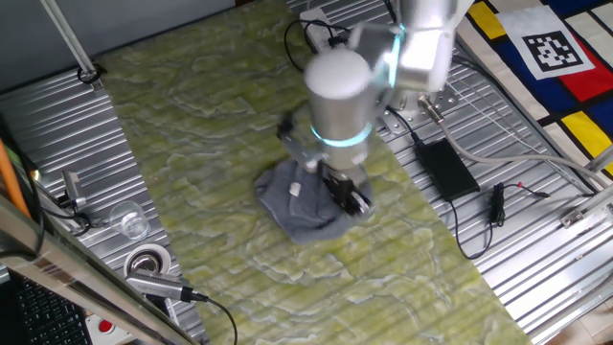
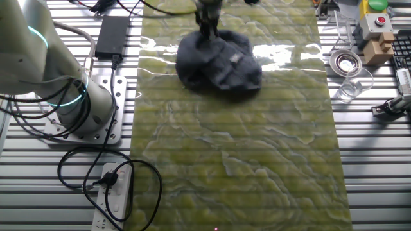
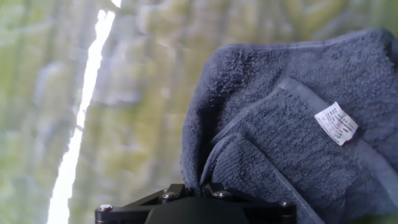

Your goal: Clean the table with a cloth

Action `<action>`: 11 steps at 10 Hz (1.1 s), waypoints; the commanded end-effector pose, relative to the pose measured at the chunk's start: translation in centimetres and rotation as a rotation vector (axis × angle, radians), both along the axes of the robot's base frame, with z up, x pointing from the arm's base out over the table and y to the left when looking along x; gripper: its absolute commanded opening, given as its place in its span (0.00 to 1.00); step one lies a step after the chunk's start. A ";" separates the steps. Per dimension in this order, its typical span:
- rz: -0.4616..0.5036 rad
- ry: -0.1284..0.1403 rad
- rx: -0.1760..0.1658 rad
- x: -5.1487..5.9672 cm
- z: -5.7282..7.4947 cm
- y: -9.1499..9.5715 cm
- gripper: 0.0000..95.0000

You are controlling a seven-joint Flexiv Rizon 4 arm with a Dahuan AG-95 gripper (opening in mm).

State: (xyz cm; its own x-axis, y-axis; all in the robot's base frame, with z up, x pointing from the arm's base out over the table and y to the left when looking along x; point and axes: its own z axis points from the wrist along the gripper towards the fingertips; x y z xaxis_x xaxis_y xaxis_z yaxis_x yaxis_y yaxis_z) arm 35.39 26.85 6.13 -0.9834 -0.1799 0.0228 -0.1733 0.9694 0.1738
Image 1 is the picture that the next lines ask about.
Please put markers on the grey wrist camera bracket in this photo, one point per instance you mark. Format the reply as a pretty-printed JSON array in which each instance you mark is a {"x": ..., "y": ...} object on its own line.
[{"x": 299, "y": 153}]

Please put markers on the white power strip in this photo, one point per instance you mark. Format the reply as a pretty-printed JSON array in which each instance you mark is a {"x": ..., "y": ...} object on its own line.
[{"x": 313, "y": 24}]

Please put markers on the white fiducial marker sheet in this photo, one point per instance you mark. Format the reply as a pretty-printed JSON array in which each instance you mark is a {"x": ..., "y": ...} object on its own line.
[{"x": 515, "y": 24}]

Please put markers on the thin metal pole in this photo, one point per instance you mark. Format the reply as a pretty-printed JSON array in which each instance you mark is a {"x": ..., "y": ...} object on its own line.
[{"x": 72, "y": 43}]

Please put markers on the clear plastic cup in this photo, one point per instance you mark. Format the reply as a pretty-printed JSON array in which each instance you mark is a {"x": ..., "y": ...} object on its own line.
[{"x": 129, "y": 223}]

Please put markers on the silver ribbed camera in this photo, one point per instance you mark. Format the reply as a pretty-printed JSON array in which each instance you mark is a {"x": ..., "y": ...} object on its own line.
[{"x": 158, "y": 285}]

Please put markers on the small silver camera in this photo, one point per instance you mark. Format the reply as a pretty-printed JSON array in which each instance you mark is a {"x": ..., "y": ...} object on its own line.
[{"x": 73, "y": 187}]

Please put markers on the black keyboard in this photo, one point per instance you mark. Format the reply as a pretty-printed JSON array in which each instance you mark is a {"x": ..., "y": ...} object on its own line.
[{"x": 48, "y": 321}]

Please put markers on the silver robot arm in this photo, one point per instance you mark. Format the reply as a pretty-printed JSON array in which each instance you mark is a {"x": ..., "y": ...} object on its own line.
[{"x": 340, "y": 105}]

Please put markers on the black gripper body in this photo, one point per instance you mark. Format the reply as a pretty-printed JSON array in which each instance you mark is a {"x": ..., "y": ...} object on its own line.
[{"x": 340, "y": 182}]

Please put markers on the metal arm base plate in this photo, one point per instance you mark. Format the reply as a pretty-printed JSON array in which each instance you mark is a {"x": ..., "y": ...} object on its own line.
[{"x": 397, "y": 122}]

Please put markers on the orange pole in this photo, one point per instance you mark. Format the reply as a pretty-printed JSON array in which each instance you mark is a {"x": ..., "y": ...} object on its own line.
[{"x": 9, "y": 177}]

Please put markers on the dark grey cloth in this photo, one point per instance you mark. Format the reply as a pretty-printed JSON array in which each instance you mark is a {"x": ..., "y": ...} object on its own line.
[{"x": 297, "y": 215}]

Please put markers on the grey box with red button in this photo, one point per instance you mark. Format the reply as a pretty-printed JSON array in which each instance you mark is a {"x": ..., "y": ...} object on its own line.
[{"x": 103, "y": 327}]

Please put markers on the shiny metal frame bar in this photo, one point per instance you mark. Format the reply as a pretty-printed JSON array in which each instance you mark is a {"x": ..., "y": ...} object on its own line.
[{"x": 72, "y": 278}]

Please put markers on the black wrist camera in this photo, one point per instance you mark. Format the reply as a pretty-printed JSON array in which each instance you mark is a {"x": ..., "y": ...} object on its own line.
[{"x": 286, "y": 127}]

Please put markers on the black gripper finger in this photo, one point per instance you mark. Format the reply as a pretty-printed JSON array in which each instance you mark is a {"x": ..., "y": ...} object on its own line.
[
  {"x": 362, "y": 200},
  {"x": 347, "y": 205}
]

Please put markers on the coloured block pattern cloth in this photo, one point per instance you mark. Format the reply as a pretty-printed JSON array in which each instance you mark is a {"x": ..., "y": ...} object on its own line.
[{"x": 527, "y": 86}]

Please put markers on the black power adapter brick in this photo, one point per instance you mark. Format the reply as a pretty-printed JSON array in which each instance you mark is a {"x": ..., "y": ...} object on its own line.
[{"x": 445, "y": 167}]

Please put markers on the green marble pattern mat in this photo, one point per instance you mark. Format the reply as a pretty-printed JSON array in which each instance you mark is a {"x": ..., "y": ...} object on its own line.
[{"x": 215, "y": 120}]

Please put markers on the aluminium frame profile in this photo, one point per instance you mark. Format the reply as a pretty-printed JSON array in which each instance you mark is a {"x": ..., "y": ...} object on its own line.
[{"x": 594, "y": 206}]

